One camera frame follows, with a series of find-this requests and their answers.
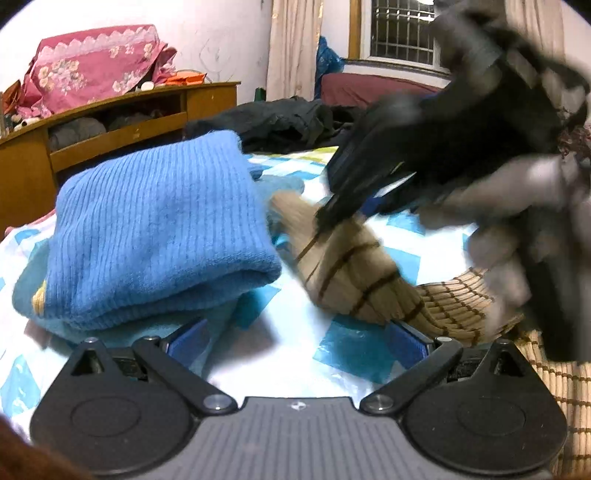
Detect maroon sofa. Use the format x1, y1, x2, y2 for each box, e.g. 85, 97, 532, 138
320, 73, 451, 110

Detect person's right hand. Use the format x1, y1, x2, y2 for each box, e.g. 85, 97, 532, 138
417, 152, 591, 334

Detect beige curtain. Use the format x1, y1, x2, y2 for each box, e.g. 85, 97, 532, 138
267, 0, 324, 100

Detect blue patterned bag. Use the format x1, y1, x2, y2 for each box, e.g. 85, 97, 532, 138
316, 36, 347, 100

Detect wooden bedside cabinet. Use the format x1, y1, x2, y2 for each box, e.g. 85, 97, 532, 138
0, 80, 242, 236

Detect green white checkered bed sheet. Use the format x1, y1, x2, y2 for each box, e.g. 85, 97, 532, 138
247, 147, 340, 164

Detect barred window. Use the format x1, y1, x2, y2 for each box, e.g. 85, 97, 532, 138
348, 0, 451, 72

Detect pink floral cloth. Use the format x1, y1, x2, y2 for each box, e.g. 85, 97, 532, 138
18, 25, 178, 118

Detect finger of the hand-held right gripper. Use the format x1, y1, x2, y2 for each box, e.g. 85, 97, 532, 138
315, 95, 445, 234
369, 173, 428, 215

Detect dark clothes pile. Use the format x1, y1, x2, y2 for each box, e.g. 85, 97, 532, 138
185, 97, 370, 155

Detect orange bag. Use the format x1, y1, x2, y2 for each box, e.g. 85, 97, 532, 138
165, 69, 206, 86

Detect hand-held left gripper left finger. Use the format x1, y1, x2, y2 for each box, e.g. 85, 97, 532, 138
69, 318, 239, 415

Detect teal knit sweater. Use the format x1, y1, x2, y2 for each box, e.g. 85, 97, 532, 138
13, 178, 305, 374

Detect blue white checkered bed sheet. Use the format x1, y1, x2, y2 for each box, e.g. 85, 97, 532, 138
0, 145, 591, 444

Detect beige striped knit sweater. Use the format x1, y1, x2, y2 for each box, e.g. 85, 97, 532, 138
268, 191, 591, 468

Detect brown clothing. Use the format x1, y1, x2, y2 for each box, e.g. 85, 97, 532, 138
0, 413, 81, 480

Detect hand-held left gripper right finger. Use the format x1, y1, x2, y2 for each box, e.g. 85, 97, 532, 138
360, 322, 537, 415

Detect blue knit sweater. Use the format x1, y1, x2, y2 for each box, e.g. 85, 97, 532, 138
34, 130, 283, 330

